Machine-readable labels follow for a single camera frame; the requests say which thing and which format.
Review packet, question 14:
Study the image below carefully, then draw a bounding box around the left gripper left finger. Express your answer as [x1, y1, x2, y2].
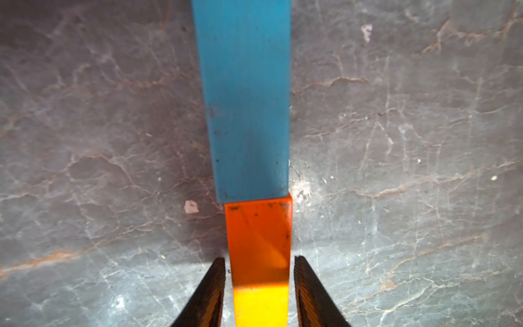
[171, 258, 226, 327]

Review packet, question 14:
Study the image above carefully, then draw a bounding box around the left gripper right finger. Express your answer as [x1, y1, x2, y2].
[294, 256, 351, 327]

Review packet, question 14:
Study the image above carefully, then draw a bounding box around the orange block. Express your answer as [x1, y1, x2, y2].
[225, 196, 293, 326]

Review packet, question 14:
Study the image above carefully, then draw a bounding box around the teal block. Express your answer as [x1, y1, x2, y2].
[192, 0, 291, 203]

